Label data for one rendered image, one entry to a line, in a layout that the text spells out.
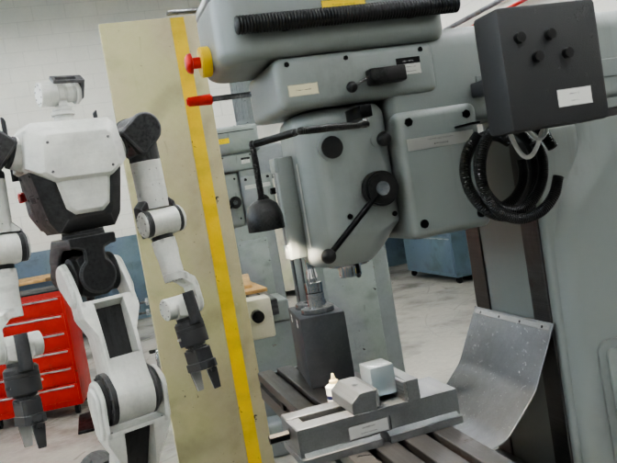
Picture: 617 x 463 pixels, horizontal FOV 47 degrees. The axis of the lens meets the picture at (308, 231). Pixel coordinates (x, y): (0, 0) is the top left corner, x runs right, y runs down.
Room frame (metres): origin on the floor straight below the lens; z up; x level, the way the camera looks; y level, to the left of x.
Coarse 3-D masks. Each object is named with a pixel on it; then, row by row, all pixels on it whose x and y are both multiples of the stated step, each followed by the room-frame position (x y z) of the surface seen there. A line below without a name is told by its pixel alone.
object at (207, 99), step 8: (192, 96) 1.53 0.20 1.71; (200, 96) 1.53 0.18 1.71; (208, 96) 1.53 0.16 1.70; (216, 96) 1.54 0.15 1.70; (224, 96) 1.54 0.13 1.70; (232, 96) 1.55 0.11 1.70; (240, 96) 1.55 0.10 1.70; (248, 96) 1.56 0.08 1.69; (192, 104) 1.52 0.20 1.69; (200, 104) 1.53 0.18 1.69; (208, 104) 1.53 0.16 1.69
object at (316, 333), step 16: (304, 304) 1.97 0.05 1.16; (304, 320) 1.83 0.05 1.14; (320, 320) 1.84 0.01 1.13; (336, 320) 1.84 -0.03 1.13; (304, 336) 1.83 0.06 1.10; (320, 336) 1.83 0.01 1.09; (336, 336) 1.84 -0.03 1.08; (304, 352) 1.85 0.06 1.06; (320, 352) 1.83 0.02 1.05; (336, 352) 1.84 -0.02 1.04; (304, 368) 1.90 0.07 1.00; (320, 368) 1.83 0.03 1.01; (336, 368) 1.84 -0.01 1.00; (352, 368) 1.85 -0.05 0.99; (320, 384) 1.83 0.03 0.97
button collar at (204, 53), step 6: (198, 48) 1.43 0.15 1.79; (204, 48) 1.42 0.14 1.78; (198, 54) 1.43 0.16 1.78; (204, 54) 1.41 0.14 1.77; (210, 54) 1.42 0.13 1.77; (204, 60) 1.41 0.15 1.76; (210, 60) 1.41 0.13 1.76; (204, 66) 1.41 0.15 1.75; (210, 66) 1.42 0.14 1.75; (204, 72) 1.42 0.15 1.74; (210, 72) 1.42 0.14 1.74
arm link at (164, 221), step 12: (156, 216) 2.08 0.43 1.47; (168, 216) 2.10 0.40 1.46; (156, 228) 2.07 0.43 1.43; (168, 228) 2.10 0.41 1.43; (180, 228) 2.13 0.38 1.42; (156, 240) 2.11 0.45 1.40; (168, 240) 2.11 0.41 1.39; (156, 252) 2.11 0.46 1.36; (168, 252) 2.11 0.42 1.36; (168, 264) 2.10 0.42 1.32; (180, 264) 2.12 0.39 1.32
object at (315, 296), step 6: (306, 288) 1.88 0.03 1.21; (312, 288) 1.87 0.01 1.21; (318, 288) 1.87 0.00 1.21; (306, 294) 1.89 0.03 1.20; (312, 294) 1.87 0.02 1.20; (318, 294) 1.87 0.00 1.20; (312, 300) 1.87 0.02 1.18; (318, 300) 1.87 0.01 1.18; (324, 300) 1.89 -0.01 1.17; (312, 306) 1.88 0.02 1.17; (318, 306) 1.87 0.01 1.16; (324, 306) 1.88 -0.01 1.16
